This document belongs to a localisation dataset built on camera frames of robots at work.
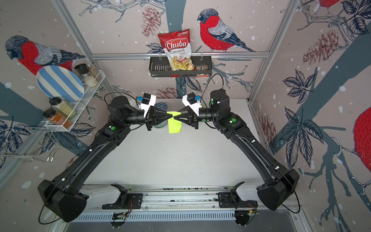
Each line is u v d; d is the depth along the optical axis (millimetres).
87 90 769
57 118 617
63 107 646
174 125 602
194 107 513
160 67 951
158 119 589
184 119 585
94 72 857
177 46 798
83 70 796
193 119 528
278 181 380
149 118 530
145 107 519
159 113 562
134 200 732
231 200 721
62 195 369
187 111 573
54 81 696
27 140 569
